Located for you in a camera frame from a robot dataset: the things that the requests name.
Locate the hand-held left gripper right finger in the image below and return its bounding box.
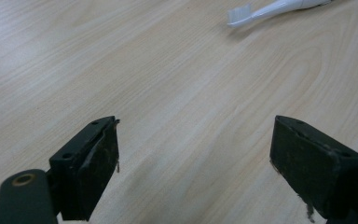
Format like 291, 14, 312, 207
268, 115, 358, 220

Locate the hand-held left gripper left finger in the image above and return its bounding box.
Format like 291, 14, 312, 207
48, 115, 121, 222

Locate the white electric toothbrush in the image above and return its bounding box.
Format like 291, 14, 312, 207
227, 0, 334, 28

